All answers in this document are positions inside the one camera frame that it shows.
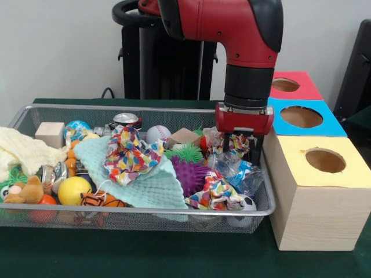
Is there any green spiky ball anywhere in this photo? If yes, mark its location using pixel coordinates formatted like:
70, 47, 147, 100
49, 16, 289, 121
164, 143, 203, 164

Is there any small soccer ball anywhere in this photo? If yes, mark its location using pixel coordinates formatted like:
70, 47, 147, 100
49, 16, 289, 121
226, 196, 257, 229

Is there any white baseball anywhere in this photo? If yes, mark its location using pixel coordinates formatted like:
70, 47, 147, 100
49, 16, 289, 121
146, 125, 172, 145

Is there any purple spiky ball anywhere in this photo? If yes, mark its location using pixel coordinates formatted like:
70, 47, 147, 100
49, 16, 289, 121
171, 155, 210, 197

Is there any yellow ball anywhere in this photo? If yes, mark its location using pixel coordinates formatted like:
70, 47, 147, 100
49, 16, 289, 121
57, 177, 92, 206

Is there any black chair back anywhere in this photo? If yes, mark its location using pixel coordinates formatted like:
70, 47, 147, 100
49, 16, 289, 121
333, 19, 371, 137

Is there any blue globe ball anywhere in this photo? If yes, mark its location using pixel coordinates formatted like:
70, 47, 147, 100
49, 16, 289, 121
64, 120, 92, 143

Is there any shallow clear mesh bin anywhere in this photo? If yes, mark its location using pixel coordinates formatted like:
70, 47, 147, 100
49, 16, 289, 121
0, 103, 276, 235

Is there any black cable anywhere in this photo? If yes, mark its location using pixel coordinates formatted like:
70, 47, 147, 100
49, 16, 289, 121
101, 87, 117, 100

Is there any brown plush bear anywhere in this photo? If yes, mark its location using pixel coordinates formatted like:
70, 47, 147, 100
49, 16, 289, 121
3, 175, 44, 204

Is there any mint green cloth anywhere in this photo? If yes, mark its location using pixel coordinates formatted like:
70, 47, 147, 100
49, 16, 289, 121
73, 136, 189, 210

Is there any cream yellow cloth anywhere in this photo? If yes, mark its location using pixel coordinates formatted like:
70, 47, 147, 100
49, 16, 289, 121
0, 127, 69, 183

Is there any wooden three-hole box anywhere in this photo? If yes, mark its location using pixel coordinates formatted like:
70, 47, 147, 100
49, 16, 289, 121
262, 70, 371, 251

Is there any dark green table cloth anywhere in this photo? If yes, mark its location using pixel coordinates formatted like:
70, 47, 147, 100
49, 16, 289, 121
0, 97, 371, 278

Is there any colourful patterned cloth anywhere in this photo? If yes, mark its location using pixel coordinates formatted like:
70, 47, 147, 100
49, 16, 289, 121
103, 126, 165, 187
202, 127, 251, 158
187, 168, 247, 211

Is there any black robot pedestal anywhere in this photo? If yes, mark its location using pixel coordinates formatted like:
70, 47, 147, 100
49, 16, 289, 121
112, 0, 228, 100

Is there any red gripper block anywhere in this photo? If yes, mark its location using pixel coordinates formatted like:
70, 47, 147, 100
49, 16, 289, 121
215, 102, 274, 164

